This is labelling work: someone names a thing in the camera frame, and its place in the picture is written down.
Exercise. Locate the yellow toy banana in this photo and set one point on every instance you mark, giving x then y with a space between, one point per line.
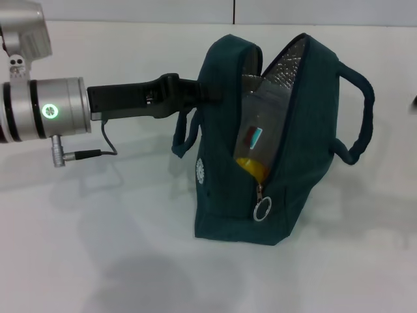
251 166

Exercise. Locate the clear plastic food container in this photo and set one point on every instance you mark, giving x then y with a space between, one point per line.
273 143

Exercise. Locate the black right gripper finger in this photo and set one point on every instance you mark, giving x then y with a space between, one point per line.
414 105

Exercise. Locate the dark teal insulated lunch bag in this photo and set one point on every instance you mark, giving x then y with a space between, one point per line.
224 202

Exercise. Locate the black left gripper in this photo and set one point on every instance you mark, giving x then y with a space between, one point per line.
130 101

